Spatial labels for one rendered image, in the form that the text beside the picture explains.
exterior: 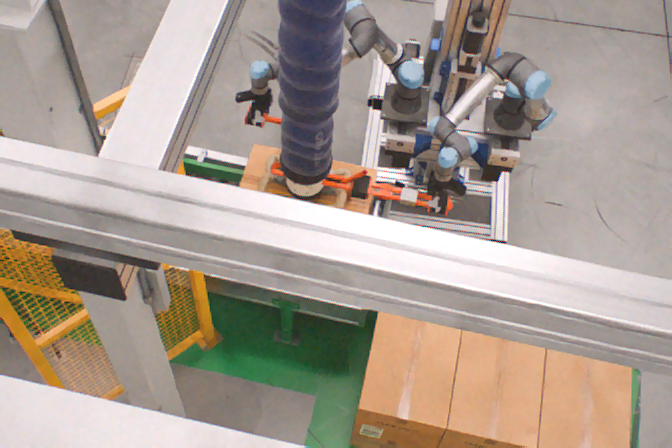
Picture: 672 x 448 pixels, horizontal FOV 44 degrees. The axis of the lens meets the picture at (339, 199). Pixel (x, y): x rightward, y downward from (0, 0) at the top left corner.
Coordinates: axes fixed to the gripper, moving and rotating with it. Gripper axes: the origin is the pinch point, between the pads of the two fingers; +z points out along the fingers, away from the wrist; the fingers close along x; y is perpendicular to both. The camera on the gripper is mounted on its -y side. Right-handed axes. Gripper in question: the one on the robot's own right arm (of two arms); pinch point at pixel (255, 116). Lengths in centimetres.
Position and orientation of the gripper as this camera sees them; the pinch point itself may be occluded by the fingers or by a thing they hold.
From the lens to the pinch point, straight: 390.3
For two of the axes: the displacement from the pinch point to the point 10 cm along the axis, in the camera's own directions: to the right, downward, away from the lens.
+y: 9.7, 2.2, -0.6
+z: -0.7, 5.4, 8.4
